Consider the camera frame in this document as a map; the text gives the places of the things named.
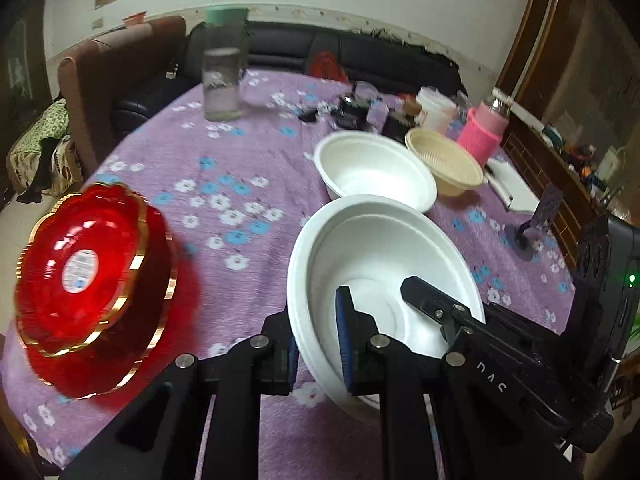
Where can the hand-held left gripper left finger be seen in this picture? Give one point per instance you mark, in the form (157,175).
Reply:
(291,365)

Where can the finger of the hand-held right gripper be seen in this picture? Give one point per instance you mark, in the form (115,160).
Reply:
(430,300)

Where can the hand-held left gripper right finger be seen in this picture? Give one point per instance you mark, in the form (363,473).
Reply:
(344,340)

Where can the large white paper bowl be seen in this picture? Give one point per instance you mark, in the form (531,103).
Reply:
(370,245)

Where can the beige plastic bowl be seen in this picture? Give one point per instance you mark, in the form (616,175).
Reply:
(445,160)

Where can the black phone stand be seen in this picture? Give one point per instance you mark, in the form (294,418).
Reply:
(547,205)

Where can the bottle with pink knit sleeve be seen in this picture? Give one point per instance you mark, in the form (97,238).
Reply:
(480,135)

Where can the dark glass jar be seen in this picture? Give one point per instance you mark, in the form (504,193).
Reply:
(400,127)

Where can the white plastic jar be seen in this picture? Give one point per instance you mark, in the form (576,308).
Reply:
(435,110)

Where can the small black device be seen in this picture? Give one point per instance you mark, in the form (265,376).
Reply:
(352,112)

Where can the black sofa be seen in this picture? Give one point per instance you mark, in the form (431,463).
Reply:
(390,55)

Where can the red plastic bag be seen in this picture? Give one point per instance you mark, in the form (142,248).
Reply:
(327,65)

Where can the wooden cabinet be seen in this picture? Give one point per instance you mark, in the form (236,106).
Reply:
(575,60)

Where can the clear bottle with green lid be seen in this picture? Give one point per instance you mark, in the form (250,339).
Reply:
(222,85)

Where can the floral blanket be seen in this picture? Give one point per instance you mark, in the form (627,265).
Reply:
(35,140)

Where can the brown armchair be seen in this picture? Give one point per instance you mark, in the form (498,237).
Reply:
(100,70)

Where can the small red container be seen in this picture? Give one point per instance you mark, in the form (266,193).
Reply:
(135,17)

